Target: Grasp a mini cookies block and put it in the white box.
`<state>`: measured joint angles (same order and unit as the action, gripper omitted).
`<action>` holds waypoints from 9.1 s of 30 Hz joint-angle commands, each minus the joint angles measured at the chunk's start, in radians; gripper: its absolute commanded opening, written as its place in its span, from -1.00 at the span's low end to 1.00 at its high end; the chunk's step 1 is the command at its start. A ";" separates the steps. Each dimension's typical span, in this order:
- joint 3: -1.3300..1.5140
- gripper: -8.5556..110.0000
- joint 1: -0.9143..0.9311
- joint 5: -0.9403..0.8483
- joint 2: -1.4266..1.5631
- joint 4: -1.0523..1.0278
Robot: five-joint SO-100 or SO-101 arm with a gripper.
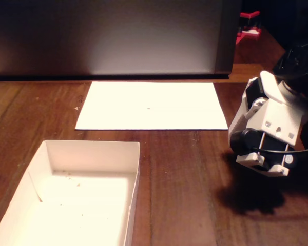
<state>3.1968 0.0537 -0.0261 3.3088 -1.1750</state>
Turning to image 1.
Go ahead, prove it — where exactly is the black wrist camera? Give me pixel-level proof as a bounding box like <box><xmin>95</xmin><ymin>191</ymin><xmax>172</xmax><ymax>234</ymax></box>
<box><xmin>230</xmin><ymin>129</ymin><xmax>259</xmax><ymax>155</ymax></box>

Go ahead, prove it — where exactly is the dark flat monitor panel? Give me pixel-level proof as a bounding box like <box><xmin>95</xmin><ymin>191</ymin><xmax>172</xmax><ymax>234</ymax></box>
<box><xmin>0</xmin><ymin>0</ymin><xmax>243</xmax><ymax>80</ymax></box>

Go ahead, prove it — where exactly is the red plastic frame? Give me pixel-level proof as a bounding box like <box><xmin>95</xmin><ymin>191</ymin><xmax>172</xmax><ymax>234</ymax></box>
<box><xmin>236</xmin><ymin>11</ymin><xmax>262</xmax><ymax>46</ymax></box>

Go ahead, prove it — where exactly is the white plate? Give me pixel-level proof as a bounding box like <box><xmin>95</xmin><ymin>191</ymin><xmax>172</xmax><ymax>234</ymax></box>
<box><xmin>74</xmin><ymin>81</ymin><xmax>229</xmax><ymax>131</ymax></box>

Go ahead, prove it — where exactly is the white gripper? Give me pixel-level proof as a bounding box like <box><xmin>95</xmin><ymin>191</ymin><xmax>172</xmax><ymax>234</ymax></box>
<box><xmin>228</xmin><ymin>71</ymin><xmax>305</xmax><ymax>178</ymax></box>

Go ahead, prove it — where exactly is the thin black cable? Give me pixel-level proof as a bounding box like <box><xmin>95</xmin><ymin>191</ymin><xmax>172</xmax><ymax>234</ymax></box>
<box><xmin>253</xmin><ymin>146</ymin><xmax>308</xmax><ymax>155</ymax></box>

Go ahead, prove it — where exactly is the white open cardboard box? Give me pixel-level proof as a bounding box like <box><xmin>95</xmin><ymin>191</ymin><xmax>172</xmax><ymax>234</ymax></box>
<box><xmin>0</xmin><ymin>139</ymin><xmax>141</xmax><ymax>246</ymax></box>

